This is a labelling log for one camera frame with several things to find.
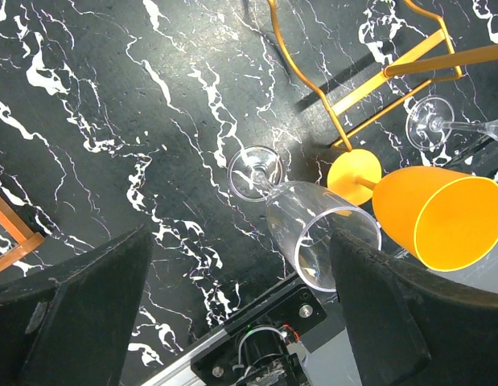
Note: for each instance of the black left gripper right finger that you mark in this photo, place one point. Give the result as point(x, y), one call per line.
point(407, 326)

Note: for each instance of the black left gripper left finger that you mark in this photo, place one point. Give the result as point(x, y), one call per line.
point(70, 324)

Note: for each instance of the clear flute glass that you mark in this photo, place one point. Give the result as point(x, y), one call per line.
point(301, 216)

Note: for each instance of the orange plastic wine glass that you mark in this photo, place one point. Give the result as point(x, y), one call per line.
point(447, 219)

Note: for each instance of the clear wine glass front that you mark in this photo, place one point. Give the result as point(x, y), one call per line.
point(431, 121)

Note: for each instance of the aluminium frame rail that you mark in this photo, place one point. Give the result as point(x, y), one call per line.
point(180, 372)

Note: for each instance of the gold wire glass rack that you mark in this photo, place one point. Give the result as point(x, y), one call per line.
point(435, 52)

